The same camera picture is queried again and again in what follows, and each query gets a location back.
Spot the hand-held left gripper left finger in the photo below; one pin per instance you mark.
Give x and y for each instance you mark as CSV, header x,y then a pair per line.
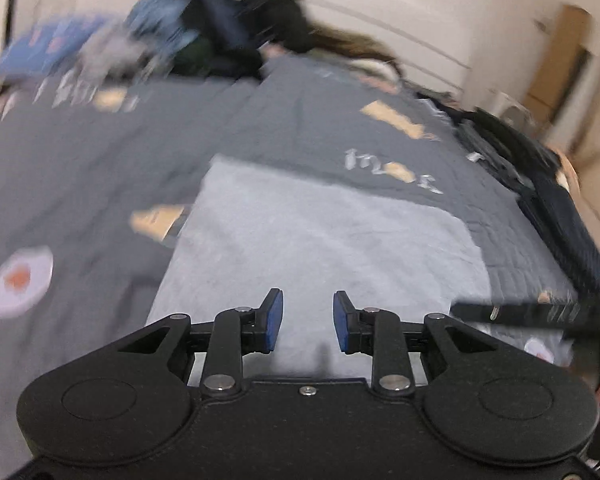
x,y
275,320

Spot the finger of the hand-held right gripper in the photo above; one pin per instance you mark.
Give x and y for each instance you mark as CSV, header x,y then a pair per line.
x,y
505,313

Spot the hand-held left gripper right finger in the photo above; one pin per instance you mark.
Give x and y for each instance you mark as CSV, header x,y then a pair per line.
x,y
341,322

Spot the grey t-shirt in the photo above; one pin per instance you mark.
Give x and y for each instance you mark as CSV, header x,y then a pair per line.
x,y
330,240

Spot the stack of folded dark clothes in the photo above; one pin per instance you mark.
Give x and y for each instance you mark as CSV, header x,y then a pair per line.
x,y
500,145

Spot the navy dotted cloth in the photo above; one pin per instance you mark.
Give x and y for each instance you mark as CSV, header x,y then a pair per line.
x,y
565,225

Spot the white clothing tag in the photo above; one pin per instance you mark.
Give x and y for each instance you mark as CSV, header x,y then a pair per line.
x,y
474,156

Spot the white box fan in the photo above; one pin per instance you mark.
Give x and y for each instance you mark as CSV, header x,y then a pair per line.
x,y
515,107

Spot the grey printed quilt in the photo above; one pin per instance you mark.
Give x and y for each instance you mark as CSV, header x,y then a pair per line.
x,y
105,160

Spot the cream pillow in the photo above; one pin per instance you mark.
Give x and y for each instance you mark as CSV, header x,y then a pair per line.
x,y
380,67

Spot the brown cardboard roll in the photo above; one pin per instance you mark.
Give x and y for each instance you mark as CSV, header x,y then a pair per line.
x,y
565,60

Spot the dark green garment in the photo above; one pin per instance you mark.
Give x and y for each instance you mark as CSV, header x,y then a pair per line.
x,y
195,55

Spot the brown coat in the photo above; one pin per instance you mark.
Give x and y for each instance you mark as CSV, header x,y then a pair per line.
x,y
350,45

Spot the black jacket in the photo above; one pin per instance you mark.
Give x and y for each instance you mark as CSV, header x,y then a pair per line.
x,y
285,20

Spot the white bed headboard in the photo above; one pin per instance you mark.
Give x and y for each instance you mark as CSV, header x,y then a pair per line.
x,y
405,25

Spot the grey crumpled garment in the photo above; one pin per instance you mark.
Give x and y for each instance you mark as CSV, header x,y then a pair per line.
x,y
110,52

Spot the light blue garment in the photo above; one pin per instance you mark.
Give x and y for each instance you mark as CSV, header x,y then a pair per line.
x,y
155,15

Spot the blue printed pillow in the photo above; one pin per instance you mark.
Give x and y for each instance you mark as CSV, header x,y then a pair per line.
x,y
45,45

